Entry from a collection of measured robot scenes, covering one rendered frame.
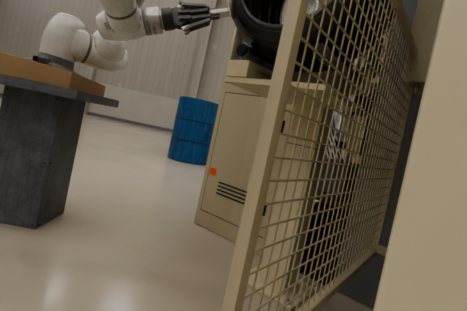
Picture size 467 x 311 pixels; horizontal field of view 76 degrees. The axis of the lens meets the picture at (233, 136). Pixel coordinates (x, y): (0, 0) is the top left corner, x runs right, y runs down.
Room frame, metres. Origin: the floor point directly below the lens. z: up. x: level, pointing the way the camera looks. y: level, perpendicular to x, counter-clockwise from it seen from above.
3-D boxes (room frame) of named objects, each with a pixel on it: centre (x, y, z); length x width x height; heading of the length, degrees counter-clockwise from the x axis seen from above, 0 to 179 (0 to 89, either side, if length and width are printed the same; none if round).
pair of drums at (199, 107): (5.01, 0.58, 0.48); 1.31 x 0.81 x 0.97; 7
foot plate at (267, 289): (1.30, -0.32, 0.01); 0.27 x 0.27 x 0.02; 53
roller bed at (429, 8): (1.03, -0.62, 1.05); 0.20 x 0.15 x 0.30; 143
